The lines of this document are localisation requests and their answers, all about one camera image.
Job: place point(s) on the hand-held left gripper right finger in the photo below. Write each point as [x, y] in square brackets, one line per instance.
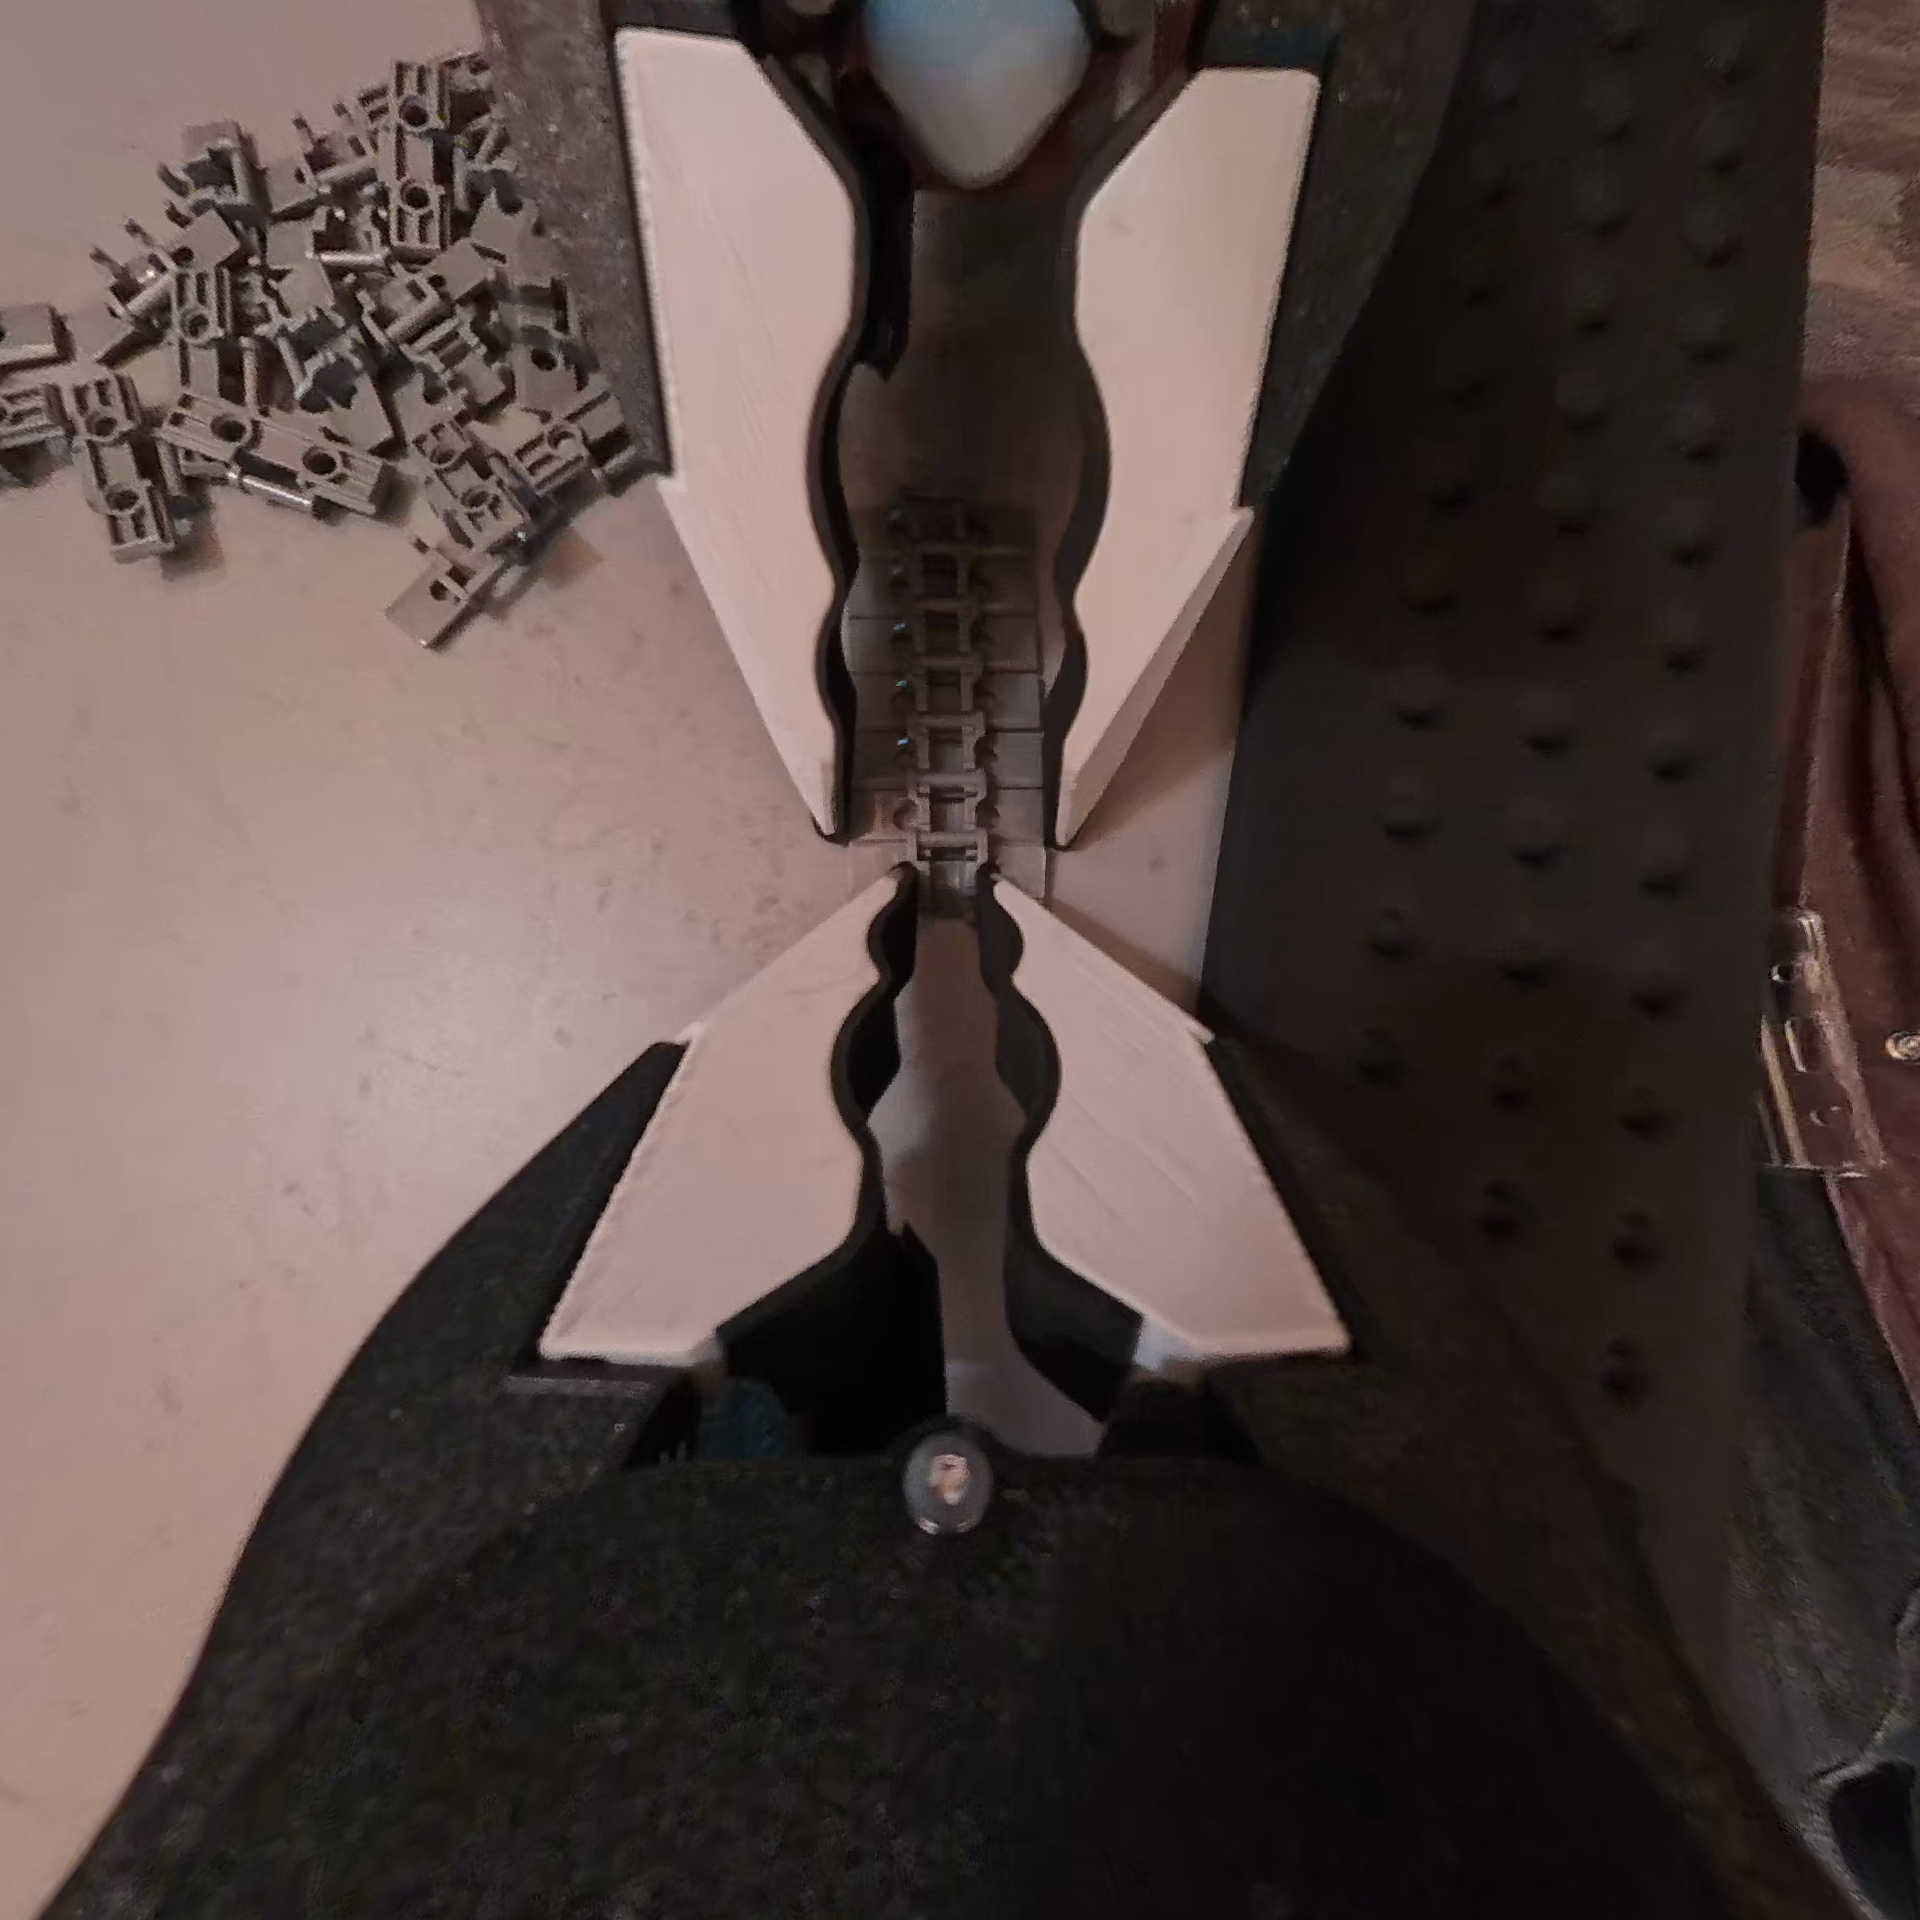
[1171, 1184]

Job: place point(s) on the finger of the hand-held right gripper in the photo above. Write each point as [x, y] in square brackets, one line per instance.
[1200, 301]
[735, 301]

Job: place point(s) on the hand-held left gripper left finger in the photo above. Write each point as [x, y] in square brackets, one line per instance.
[722, 1184]

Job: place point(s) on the pile of grey track links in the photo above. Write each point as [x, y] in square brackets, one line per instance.
[389, 301]

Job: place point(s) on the grey desk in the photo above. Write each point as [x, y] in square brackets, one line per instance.
[300, 974]

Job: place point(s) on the metal clip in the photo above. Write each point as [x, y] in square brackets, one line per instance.
[1808, 1049]

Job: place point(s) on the dark grey pants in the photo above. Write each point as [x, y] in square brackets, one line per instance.
[1846, 1425]

